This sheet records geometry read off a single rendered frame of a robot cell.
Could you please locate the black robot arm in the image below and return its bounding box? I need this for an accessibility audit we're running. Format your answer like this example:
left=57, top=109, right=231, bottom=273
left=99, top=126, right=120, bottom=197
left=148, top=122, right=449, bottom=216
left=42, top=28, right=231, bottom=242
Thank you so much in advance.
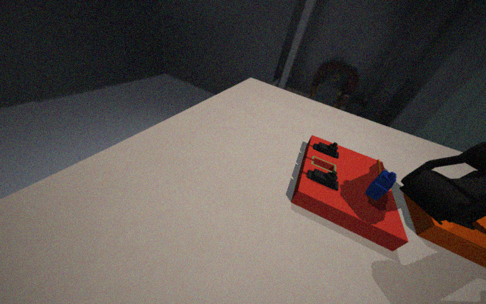
left=399, top=142, right=486, bottom=230

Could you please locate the blue micro servo with orange cable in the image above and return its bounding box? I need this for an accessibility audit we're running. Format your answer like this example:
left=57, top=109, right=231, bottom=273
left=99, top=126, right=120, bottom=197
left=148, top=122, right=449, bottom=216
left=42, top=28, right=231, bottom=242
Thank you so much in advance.
left=365, top=159, right=397, bottom=201

